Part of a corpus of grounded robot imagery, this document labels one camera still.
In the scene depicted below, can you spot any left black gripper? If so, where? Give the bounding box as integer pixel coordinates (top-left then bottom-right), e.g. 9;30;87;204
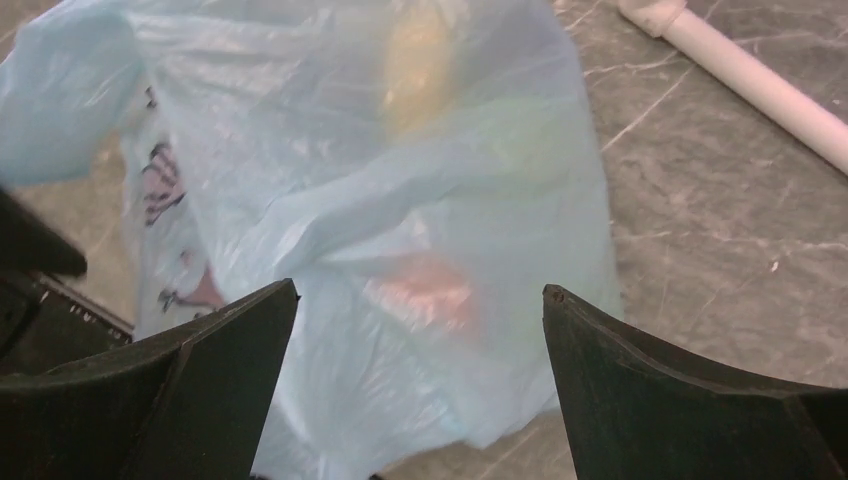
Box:
1;189;132;375

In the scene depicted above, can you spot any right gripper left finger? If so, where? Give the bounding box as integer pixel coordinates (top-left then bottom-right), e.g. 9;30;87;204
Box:
1;279;299;479

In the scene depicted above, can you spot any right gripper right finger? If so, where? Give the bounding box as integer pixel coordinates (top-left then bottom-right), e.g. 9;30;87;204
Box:
543;284;847;479

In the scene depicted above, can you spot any blue printed plastic bag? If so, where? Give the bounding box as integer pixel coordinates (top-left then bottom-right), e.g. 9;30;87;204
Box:
1;1;622;479

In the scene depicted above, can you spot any orange fake fruit in bag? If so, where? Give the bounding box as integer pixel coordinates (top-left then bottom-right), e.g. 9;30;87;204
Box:
366;252;479;340

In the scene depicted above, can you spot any green fake fruit in bag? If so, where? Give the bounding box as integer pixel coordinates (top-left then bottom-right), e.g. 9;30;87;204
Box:
479;97;571;184

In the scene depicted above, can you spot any yellow fake fruit in bag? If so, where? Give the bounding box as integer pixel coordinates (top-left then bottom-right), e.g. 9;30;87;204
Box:
382;4;453;137

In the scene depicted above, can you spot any white pvc pipe frame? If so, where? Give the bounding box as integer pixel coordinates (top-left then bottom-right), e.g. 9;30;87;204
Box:
618;0;847;173

